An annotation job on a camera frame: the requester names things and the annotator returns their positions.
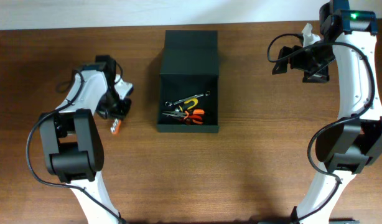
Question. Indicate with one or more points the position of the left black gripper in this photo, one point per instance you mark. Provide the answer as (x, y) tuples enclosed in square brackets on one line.
[(121, 110)]

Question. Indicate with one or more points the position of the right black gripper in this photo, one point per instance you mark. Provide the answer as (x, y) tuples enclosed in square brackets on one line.
[(318, 76)]

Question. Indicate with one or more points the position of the orange socket bit rail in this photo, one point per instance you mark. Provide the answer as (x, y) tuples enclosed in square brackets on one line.
[(115, 126)]

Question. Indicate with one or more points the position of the silver ring spanner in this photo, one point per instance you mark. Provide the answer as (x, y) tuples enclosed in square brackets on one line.
[(188, 98)]

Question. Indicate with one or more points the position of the yellow black stubby screwdriver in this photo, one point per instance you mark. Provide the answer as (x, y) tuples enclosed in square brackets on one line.
[(187, 105)]

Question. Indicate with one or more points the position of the orange black long-nose pliers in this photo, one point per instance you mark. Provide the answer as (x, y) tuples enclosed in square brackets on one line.
[(187, 116)]

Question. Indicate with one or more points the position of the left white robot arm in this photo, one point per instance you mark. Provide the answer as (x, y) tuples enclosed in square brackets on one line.
[(72, 146)]

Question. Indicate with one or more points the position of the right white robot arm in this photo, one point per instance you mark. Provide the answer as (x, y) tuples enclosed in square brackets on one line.
[(342, 149)]

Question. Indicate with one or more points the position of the dark green open box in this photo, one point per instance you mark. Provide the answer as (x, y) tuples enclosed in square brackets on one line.
[(189, 68)]

